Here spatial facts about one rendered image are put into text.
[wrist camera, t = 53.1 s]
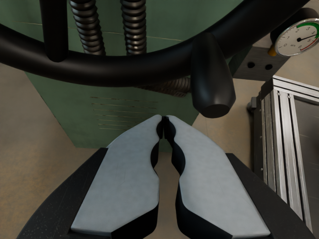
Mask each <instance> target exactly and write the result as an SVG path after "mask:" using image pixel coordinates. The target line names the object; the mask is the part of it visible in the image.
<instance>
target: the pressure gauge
mask: <svg viewBox="0 0 319 239"><path fill-rule="evenodd" d="M316 34H318V35H316ZM313 35H315V36H313ZM310 36H312V37H310ZM299 37H300V38H301V39H304V38H307V37H309V38H307V39H304V40H301V41H300V42H298V41H297V39H298V38H299ZM270 39H271V41H272V45H271V48H270V50H269V51H268V54H269V55H270V56H276V55H277V54H278V55H280V56H284V57H291V56H296V55H300V54H302V53H304V52H306V51H308V50H310V49H311V48H313V47H314V46H315V45H316V44H317V43H319V15H318V13H317V12H316V11H315V10H314V9H312V8H301V9H300V10H298V11H297V12H296V13H295V14H294V15H292V16H291V17H290V18H289V19H287V20H286V21H285V22H283V23H282V24H281V25H280V26H278V27H277V28H276V29H274V30H273V31H272V32H271V33H270Z"/></svg>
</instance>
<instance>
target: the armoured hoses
mask: <svg viewBox="0 0 319 239"><path fill-rule="evenodd" d="M120 3H121V5H122V6H121V10H122V17H123V20H122V23H123V24H124V25H123V29H124V35H125V39H124V40H125V45H126V51H127V52H126V55H139V54H144V53H147V47H146V46H147V42H146V40H147V37H146V34H147V31H146V12H145V11H146V6H145V4H146V0H120ZM69 4H70V6H71V7H72V8H71V11H72V13H73V14H74V15H73V18H74V19H75V24H76V26H77V31H78V32H79V37H80V38H81V39H80V41H81V43H82V47H83V49H84V50H83V51H84V53H86V54H93V55H106V52H105V47H104V42H103V37H102V31H101V26H100V25H99V24H100V20H99V19H98V17H99V14H98V13H97V9H98V8H97V7H96V5H95V4H96V0H69ZM134 88H139V89H140V88H141V89H145V90H148V91H153V92H159V93H163V94H168V95H172V96H176V97H180V98H183V97H184V96H186V94H187V93H191V89H190V78H188V77H183V78H180V79H177V80H173V81H169V82H165V83H159V84H153V85H146V86H138V87H134Z"/></svg>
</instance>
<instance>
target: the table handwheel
mask: <svg viewBox="0 0 319 239"><path fill-rule="evenodd" d="M309 1H310V0H243V1H242V2H241V3H240V4H239V5H238V6H236V7H235V8H234V9H233V10H232V11H230V12H229V13H228V14H227V15H225V16H224V17H223V18H221V19H220V20H219V21H217V22H216V23H215V24H213V25H212V26H210V27H208V28H207V29H205V30H204V31H202V32H200V33H199V34H201V33H211V34H213V35H214V36H215V37H216V40H217V43H218V45H219V47H220V48H221V50H222V52H223V55H224V57H225V60H227V59H229V58H231V57H232V56H234V55H236V54H238V53H240V52H242V51H243V50H245V49H246V48H248V47H249V46H251V45H253V44H254V43H256V42H257V41H259V40H260V39H262V38H263V37H265V36H266V35H267V34H269V33H270V32H272V31H273V30H274V29H276V28H277V27H278V26H280V25H281V24H282V23H283V22H285V21H286V20H287V19H289V18H290V17H291V16H292V15H294V14H295V13H296V12H297V11H298V10H300V9H301V8H302V7H303V6H304V5H305V4H307V3H308V2H309ZM39 4H40V12H41V20H42V28H43V37H44V42H41V41H39V40H36V39H34V38H31V37H28V36H26V35H24V34H22V33H19V32H17V31H15V30H13V29H11V28H9V27H7V26H5V25H3V24H1V23H0V63H2V64H5V65H8V66H11V67H14V68H16V69H19V70H22V71H25V72H28V73H31V74H35V75H39V76H42V77H46V78H50V79H54V80H58V81H63V82H67V83H75V84H81V85H88V86H97V87H138V86H146V85H153V84H159V83H165V82H169V81H173V80H177V79H180V78H183V77H187V76H190V71H191V56H192V43H193V40H194V38H195V37H196V36H198V35H199V34H197V35H195V36H193V37H191V38H189V39H187V40H185V41H183V42H181V43H178V44H176V45H173V46H170V47H167V48H164V49H161V50H158V51H154V52H150V53H144V54H139V55H124V56H107V55H93V54H86V53H80V52H76V51H71V50H69V48H68V24H67V0H39Z"/></svg>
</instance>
